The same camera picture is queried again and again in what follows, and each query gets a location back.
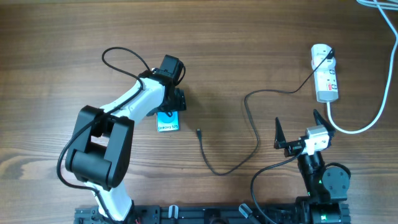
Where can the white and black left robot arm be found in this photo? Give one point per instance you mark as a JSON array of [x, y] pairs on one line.
[[99, 151]]

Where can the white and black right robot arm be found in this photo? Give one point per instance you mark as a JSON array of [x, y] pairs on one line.
[[326, 184]]

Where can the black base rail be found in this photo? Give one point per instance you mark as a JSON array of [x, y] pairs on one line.
[[281, 213]]

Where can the Galaxy smartphone teal screen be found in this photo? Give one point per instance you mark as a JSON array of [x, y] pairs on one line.
[[168, 121]]

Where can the white power strip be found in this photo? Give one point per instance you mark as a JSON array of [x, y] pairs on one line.
[[323, 64]]

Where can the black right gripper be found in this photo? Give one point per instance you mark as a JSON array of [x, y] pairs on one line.
[[293, 147]]

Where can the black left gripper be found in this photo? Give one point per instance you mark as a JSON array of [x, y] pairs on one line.
[[178, 103]]

